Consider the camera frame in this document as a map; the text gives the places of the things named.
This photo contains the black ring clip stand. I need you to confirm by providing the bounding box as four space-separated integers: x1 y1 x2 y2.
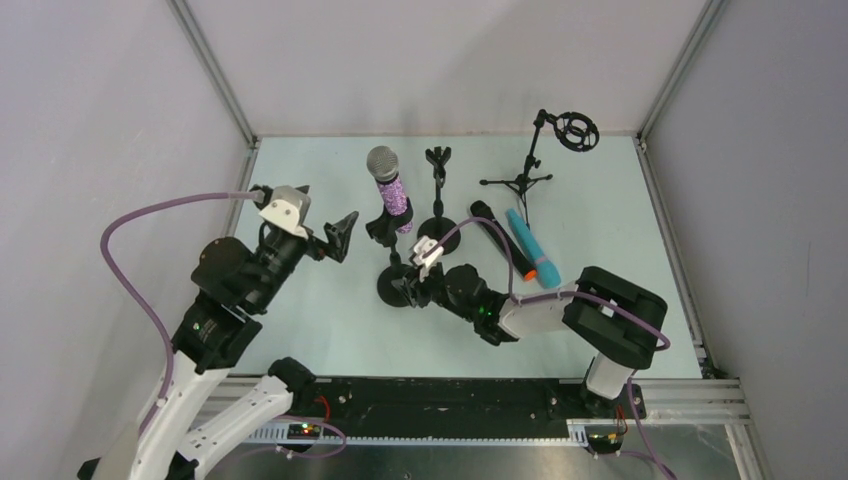
365 199 414 308

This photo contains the black fork clip stand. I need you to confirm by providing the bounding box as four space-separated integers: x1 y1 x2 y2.
417 146 456 240

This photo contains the purple glitter microphone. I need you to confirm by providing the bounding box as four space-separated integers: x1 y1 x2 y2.
366 146 413 235

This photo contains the black microphone orange end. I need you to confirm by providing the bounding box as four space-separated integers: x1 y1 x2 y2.
469 200 536 282

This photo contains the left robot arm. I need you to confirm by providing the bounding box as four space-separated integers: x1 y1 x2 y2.
77 212 359 479

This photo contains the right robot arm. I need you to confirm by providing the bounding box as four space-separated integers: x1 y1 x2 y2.
388 264 671 401

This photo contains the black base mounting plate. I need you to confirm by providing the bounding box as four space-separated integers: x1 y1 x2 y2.
287 377 647 438

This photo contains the blue microphone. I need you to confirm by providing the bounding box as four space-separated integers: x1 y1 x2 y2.
506 208 561 289

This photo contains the left controller board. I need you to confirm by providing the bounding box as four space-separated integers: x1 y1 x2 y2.
286 422 323 441

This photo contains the controller board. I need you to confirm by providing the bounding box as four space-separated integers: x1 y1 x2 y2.
586 432 626 456
286 422 323 441

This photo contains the right controller board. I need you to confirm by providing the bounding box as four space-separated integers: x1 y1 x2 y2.
586 432 626 456

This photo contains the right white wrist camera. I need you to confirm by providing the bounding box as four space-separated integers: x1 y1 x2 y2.
410 236 444 269

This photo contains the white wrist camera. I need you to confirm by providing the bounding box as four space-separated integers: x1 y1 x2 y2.
410 236 444 269
259 185 311 240

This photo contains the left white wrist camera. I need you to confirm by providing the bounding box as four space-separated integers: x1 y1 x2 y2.
259 185 311 240

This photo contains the white slotted cable duct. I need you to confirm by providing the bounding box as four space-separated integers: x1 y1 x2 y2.
245 422 587 447

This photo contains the black tripod shock mount stand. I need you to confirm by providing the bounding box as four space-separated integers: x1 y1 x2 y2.
479 109 600 227

